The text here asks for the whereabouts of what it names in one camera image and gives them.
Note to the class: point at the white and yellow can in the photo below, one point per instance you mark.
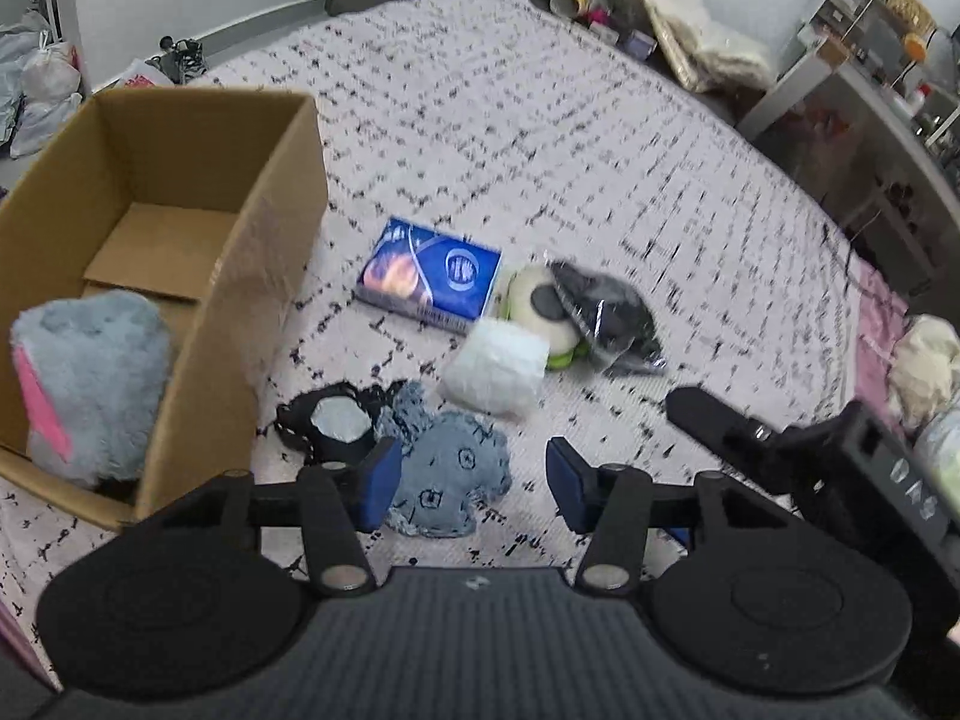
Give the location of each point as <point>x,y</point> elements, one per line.
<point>574,4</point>

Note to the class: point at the green and white plush toy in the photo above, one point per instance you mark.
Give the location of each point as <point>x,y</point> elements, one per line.
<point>532,300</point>

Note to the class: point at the brown cardboard box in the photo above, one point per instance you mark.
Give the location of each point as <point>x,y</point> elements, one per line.
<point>251,277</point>

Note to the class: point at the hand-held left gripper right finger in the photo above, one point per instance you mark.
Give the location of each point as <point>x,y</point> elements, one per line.
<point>566,484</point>

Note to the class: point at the black and grey fabric piece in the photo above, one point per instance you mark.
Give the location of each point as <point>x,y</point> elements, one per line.
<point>337,424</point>

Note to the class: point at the black item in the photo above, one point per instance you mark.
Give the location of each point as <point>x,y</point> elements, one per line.
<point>607,315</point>

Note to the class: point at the grey desk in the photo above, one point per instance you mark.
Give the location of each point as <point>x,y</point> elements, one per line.
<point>847,120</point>

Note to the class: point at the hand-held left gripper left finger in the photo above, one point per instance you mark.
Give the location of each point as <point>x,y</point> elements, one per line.
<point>379,484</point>

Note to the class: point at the grey and pink plush toy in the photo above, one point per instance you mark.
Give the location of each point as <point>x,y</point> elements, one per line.
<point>97,375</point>

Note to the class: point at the clear bag with cream cloth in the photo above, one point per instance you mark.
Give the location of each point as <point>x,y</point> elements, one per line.
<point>697,30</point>

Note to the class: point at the blue tissue packet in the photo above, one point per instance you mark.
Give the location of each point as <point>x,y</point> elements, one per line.
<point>442,277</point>

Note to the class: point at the small pink item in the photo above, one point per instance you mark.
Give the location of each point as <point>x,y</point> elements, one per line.
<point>598,17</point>

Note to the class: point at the white soft tissue pack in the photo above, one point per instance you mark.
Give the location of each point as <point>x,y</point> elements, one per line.
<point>491,367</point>

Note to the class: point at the white knotted plastic bag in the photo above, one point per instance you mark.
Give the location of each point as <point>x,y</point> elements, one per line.
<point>52,71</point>

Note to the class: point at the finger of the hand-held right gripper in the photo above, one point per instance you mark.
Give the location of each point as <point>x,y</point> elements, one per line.
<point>709,416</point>

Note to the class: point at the orange round item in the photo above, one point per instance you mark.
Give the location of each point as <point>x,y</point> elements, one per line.
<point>916,45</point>

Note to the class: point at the pink bed sheet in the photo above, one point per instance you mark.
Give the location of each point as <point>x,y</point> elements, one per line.
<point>877,300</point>

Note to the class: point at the white black-patterned bedspread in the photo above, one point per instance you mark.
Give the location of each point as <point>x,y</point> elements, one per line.
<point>562,165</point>

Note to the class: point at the grey drawer unit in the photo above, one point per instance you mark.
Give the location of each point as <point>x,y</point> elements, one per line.
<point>847,0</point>

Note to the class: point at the small purple box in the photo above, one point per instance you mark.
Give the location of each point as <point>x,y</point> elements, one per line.
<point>639,43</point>

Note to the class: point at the grey plastic bag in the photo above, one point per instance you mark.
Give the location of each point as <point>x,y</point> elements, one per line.
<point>13,82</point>

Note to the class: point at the red printed white bag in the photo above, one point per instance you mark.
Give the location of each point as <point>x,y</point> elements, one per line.
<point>139,75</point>

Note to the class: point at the cream fluffy cloth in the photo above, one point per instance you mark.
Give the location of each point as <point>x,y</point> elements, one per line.
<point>926,367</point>

